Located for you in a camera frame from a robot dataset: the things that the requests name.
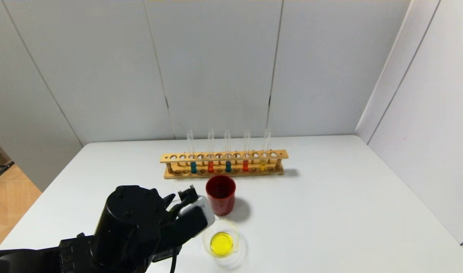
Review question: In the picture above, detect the test tube with blue pigment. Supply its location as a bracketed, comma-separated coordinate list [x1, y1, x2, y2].
[187, 130, 197, 174]
[224, 130, 232, 173]

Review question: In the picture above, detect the test tube with red pigment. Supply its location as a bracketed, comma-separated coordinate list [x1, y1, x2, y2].
[207, 129, 215, 174]
[243, 129, 251, 172]

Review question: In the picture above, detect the wooden test tube rack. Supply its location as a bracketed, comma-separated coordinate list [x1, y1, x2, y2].
[160, 150, 289, 179]

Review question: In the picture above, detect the red plastic cup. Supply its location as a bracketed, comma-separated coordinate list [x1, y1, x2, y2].
[205, 175, 236, 217]

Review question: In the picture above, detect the clear glass dish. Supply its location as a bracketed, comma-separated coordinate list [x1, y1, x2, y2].
[202, 218, 241, 259]

